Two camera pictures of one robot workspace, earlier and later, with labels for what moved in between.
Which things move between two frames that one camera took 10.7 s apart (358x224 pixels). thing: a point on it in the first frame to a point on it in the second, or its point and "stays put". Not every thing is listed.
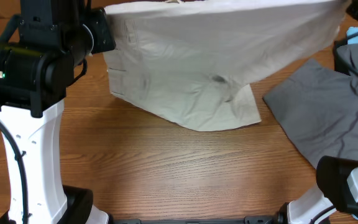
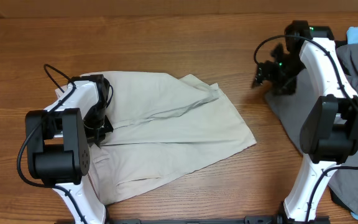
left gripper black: x=94 y=23 to x=99 y=135
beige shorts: x=191 y=62 to x=163 y=124
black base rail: x=278 y=218 stays put
